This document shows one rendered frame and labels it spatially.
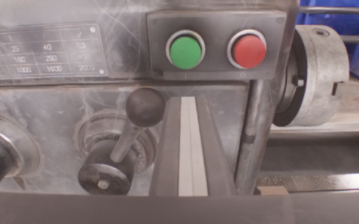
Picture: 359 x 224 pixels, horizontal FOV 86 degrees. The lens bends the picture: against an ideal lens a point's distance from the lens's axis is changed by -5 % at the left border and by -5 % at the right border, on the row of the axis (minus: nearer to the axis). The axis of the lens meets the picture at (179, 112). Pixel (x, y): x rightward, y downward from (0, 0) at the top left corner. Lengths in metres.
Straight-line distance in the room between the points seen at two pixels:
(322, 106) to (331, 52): 0.11
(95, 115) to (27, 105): 0.08
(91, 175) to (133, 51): 0.14
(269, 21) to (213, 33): 0.05
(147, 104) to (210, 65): 0.08
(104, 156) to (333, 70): 0.44
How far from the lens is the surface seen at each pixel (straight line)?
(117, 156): 0.22
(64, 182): 0.38
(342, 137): 0.97
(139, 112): 0.16
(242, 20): 0.20
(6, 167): 0.35
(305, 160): 0.91
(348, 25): 4.45
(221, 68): 0.21
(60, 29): 0.25
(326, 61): 0.49
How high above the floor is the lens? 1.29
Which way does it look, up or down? 32 degrees down
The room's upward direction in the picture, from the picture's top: 2 degrees counter-clockwise
